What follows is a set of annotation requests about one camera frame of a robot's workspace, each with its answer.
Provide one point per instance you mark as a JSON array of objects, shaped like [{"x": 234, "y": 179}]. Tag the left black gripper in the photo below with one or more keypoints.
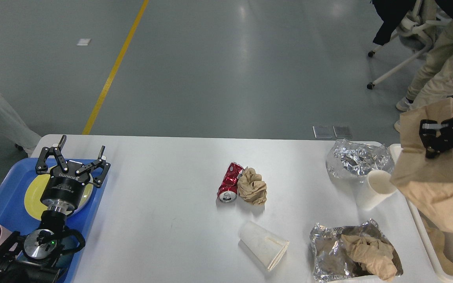
[{"x": 68, "y": 182}]

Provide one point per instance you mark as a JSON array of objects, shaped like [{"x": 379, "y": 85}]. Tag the large brown paper bag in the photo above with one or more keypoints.
[{"x": 427, "y": 183}]

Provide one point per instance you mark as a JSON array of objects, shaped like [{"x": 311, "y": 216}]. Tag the yellow plastic plate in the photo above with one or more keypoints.
[{"x": 32, "y": 203}]

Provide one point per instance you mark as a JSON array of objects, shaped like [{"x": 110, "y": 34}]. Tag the white paper cup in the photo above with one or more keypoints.
[
  {"x": 375, "y": 189},
  {"x": 267, "y": 247}
]

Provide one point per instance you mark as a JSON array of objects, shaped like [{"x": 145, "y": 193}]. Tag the teal green mug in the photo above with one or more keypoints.
[{"x": 64, "y": 260}]

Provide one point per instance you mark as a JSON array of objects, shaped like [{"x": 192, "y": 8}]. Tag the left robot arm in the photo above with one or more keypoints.
[{"x": 31, "y": 258}]

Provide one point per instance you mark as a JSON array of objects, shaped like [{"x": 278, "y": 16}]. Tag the person in khaki trousers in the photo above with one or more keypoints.
[{"x": 434, "y": 80}]

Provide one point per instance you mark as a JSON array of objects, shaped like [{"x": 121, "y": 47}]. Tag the blue plastic tray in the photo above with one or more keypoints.
[{"x": 13, "y": 214}]

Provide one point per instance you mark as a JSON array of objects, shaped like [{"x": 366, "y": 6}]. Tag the person in light grey trousers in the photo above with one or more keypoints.
[{"x": 15, "y": 129}]

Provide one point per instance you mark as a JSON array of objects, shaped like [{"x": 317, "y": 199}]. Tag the white office chair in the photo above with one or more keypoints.
[{"x": 416, "y": 23}]

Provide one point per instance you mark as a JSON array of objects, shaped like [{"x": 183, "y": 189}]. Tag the crumpled brown paper on foil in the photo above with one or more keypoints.
[{"x": 373, "y": 255}]

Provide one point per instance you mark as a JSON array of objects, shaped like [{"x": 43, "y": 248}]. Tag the foil sheet with paper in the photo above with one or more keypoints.
[{"x": 330, "y": 261}]

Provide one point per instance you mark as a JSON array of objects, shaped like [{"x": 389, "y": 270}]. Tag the crushed red soda can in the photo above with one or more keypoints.
[{"x": 228, "y": 190}]

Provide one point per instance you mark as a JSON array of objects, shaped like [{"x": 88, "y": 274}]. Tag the small crumpled brown paper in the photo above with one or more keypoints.
[{"x": 251, "y": 187}]

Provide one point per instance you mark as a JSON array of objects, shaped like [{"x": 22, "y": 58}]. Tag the flattened white paper cup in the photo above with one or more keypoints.
[{"x": 267, "y": 247}]

